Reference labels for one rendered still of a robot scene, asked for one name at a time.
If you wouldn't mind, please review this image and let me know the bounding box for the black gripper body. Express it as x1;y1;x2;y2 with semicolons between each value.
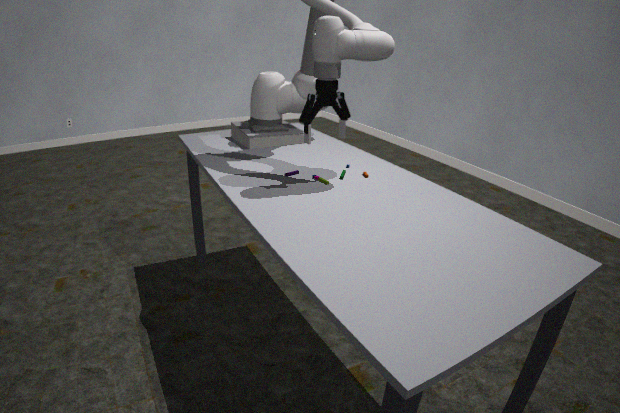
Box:
315;79;338;107

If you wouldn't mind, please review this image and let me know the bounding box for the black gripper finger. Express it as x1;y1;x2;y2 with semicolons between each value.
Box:
330;92;351;139
299;94;328;144

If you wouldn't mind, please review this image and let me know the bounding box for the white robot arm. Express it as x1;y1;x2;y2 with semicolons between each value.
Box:
240;0;395;133

